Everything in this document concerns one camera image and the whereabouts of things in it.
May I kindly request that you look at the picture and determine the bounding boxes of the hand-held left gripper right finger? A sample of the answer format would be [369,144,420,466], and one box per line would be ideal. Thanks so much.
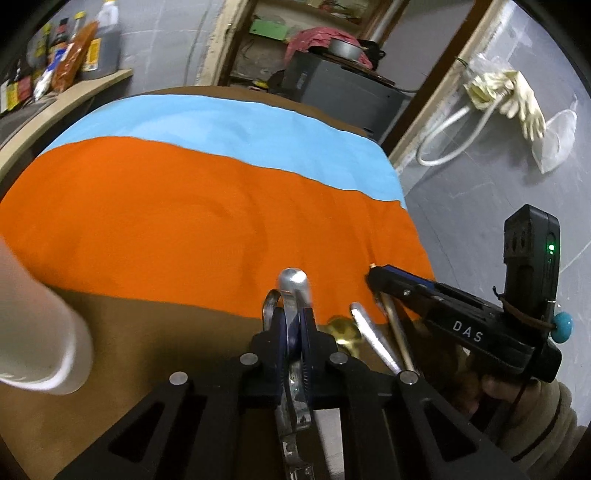
[298,308,528,480]

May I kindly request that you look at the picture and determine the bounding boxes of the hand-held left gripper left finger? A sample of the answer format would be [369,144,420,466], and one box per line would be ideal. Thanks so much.
[55,307,289,480]

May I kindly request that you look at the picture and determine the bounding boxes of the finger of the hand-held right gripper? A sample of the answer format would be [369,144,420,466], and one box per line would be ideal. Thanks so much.
[366,271,443,322]
[380,264,463,299]

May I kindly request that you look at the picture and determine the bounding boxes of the brass-coloured utensil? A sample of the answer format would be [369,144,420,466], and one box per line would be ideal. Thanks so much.
[327,318,364,357]

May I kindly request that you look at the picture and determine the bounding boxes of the chrome looped utensil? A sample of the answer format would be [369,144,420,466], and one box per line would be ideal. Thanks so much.
[262,268,319,480]

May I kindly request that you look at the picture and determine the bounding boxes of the white plastic utensil holder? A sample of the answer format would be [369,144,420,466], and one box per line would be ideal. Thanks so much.
[0,231,96,396]

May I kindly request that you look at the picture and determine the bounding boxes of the person's right forearm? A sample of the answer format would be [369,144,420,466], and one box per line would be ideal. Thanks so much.
[496,378,581,466]

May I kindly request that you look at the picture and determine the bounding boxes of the person's right hand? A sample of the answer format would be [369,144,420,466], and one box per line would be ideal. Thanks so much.
[455,342,532,416]

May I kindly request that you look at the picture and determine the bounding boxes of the turquoise bead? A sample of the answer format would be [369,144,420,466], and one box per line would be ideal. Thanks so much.
[549,311,574,345]

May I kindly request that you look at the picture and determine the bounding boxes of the striped blue orange brown cloth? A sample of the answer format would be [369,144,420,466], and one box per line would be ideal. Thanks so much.
[0,85,437,480]

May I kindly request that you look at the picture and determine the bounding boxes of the grey cabinet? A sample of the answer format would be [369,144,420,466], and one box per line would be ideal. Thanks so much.
[279,51,412,145]

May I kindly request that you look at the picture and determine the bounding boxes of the cream rubber gloves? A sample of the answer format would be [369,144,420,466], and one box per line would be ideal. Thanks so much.
[464,68,546,142]

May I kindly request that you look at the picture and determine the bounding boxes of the wooden board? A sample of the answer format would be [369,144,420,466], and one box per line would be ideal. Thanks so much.
[318,51,398,87]

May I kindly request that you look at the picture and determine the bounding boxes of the black bag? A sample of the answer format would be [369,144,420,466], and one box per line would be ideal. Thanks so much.
[359,40,387,61]

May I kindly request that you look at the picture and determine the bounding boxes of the metal pot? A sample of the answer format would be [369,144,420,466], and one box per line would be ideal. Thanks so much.
[326,37,363,61]

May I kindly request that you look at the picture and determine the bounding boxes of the red cloth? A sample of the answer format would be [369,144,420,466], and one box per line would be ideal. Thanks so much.
[283,26,375,71]

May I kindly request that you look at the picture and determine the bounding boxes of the green box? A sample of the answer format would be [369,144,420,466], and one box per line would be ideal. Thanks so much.
[249,17,290,40]

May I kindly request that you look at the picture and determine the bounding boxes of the wooden shelf unit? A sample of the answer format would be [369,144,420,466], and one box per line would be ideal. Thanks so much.
[217,0,389,89]

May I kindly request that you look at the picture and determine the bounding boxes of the white and blue packet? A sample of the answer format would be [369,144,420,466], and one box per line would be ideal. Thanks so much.
[31,48,70,103]

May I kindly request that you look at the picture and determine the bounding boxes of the orange noodle packet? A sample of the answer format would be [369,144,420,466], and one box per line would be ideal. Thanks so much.
[50,21,100,92]

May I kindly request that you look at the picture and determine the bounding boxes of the soy sauce bottle red label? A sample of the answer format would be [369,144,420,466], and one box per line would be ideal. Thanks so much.
[4,60,33,112]

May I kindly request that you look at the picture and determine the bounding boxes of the dark bottle red cap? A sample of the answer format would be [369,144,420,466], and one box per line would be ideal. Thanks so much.
[48,17,70,61]

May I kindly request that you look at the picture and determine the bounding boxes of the clear bottle yellow cap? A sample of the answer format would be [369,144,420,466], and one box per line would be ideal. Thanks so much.
[69,10,88,45]

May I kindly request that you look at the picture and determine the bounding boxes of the dark bottle yellow cap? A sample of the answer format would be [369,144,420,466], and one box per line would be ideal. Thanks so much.
[28,23,52,70]

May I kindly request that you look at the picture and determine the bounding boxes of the white hose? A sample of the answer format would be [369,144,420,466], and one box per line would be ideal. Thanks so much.
[416,94,504,167]

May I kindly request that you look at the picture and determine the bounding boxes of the wooden door frame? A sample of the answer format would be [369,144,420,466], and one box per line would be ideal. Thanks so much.
[194,0,509,158]

